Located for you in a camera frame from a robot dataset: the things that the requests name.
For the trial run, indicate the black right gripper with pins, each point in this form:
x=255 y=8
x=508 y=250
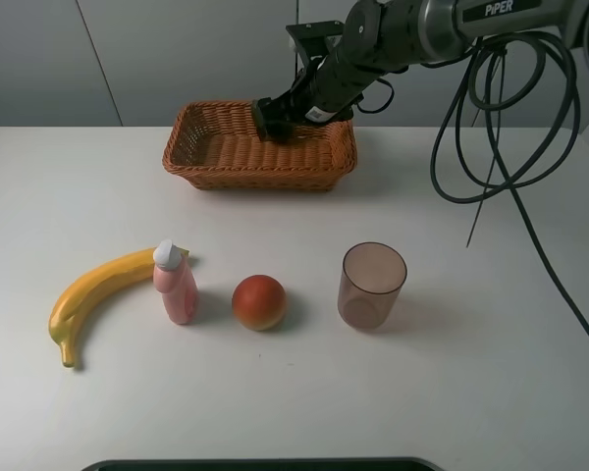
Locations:
x=326 y=93

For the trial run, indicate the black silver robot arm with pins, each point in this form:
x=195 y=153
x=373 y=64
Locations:
x=394 y=35

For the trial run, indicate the brown wicker basket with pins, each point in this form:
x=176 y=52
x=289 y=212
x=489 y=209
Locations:
x=214 y=145

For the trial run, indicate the red orange apple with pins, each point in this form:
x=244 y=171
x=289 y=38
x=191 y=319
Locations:
x=259 y=302

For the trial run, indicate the pink bottle with white cap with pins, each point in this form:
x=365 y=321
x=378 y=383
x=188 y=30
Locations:
x=173 y=279

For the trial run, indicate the translucent brown plastic cup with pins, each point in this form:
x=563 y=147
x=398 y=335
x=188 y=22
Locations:
x=372 y=277

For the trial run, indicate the yellow banana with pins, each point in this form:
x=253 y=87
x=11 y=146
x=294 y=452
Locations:
x=80 y=299

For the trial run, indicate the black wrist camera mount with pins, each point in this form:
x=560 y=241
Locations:
x=314 y=40

